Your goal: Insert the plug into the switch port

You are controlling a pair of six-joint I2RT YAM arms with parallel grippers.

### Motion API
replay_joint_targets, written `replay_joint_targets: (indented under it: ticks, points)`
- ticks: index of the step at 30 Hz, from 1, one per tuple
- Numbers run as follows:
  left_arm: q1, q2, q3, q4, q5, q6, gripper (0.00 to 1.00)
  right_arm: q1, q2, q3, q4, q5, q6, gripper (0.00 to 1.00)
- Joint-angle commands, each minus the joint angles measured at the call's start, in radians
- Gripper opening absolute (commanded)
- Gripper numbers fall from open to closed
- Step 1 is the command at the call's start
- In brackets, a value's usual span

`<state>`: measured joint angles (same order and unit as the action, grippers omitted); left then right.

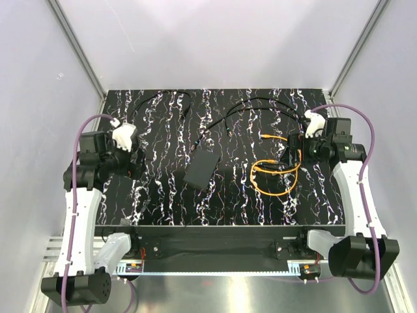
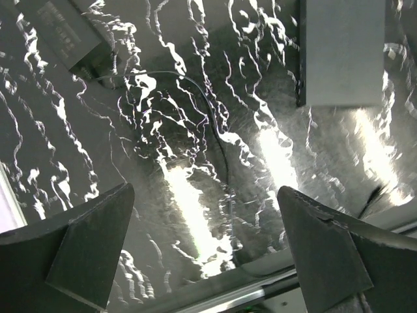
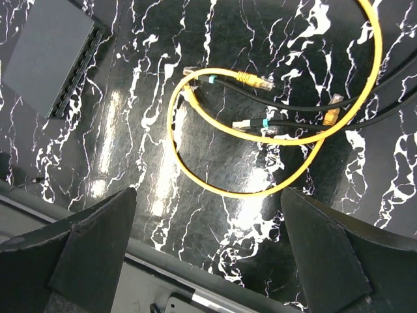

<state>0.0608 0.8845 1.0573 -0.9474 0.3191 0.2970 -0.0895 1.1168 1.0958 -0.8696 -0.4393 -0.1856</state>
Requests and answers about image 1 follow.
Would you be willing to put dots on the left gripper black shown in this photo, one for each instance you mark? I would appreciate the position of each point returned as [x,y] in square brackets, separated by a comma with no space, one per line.
[131,169]

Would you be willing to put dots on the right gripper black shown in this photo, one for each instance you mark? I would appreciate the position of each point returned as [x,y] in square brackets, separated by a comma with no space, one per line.
[296,141]

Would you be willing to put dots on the black network switch box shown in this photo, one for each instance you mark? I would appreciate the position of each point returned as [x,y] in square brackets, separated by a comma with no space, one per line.
[201,169]

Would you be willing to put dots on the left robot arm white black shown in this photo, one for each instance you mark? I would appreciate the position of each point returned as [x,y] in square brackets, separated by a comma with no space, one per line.
[81,276]

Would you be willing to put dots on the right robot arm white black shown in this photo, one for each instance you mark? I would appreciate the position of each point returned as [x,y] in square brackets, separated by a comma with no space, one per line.
[364,251]

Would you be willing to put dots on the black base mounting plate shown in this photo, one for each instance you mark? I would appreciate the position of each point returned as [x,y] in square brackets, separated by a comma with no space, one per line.
[164,241]

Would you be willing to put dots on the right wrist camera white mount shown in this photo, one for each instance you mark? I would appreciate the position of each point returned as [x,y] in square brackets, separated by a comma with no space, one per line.
[316,124]

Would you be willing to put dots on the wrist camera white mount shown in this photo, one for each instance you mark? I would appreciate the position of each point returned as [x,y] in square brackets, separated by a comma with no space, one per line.
[123,134]
[316,124]

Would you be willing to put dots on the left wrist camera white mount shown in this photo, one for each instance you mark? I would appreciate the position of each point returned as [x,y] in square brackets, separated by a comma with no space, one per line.
[123,134]

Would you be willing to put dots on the aluminium frame rail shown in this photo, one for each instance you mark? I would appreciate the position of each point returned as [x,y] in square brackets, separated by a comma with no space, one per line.
[53,249]

